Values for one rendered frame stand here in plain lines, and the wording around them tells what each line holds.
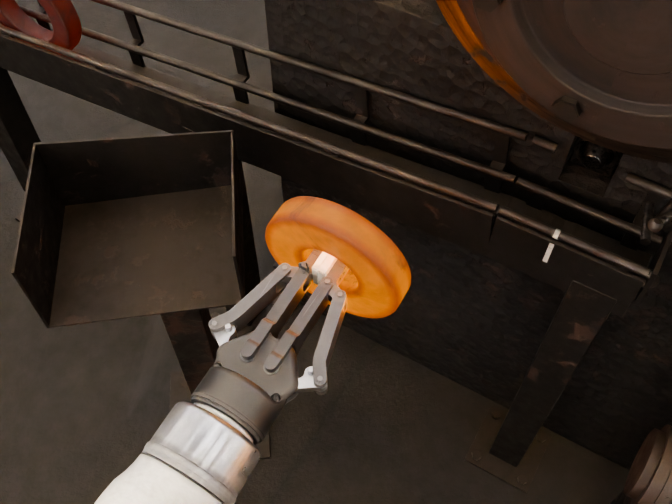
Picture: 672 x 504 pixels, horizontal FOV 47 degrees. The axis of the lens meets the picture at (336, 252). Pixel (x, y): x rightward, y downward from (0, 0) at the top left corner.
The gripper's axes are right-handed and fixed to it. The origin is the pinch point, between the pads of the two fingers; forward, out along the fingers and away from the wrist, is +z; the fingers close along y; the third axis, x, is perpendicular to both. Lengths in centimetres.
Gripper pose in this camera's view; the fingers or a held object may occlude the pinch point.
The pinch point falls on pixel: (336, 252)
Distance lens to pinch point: 77.1
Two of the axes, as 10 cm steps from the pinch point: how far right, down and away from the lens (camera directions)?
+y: 8.7, 4.1, -2.8
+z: 4.9, -7.5, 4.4
